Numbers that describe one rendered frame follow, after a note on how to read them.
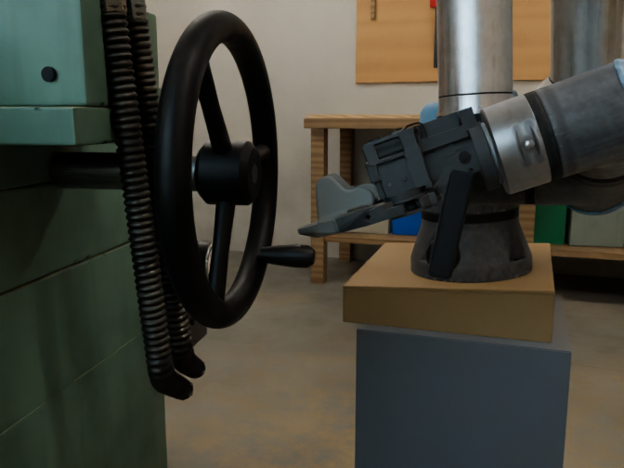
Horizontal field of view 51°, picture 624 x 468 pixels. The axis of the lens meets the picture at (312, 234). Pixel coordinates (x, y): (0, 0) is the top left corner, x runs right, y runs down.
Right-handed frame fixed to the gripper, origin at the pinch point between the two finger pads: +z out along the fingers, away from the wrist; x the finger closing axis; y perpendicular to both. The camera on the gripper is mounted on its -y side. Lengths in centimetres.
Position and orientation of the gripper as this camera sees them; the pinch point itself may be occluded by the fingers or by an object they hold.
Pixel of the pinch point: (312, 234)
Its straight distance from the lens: 69.7
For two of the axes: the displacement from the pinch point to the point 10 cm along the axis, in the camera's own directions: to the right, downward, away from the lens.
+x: -2.0, 1.7, -9.7
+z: -9.2, 3.0, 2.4
